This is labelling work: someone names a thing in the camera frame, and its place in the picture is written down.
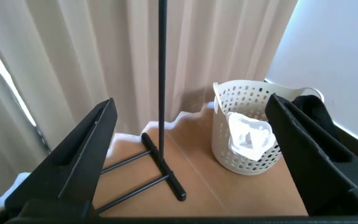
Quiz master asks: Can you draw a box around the white laundry basket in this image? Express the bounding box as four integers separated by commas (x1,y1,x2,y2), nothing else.
211,80,325,176

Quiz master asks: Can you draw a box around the black garment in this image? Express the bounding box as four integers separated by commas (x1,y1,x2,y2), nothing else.
291,95,343,144

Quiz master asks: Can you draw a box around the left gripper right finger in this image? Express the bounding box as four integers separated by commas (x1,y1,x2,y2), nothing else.
264,93,358,217

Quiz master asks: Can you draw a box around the black clothes rack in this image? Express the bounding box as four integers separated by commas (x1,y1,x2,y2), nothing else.
93,0,187,215

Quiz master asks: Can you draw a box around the white garment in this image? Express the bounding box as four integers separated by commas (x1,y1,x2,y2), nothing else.
227,111,277,162

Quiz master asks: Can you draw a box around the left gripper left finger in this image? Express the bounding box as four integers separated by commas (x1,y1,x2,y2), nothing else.
4,98,118,218

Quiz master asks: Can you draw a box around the beige curtain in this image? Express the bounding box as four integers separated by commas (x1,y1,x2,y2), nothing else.
0,0,298,205

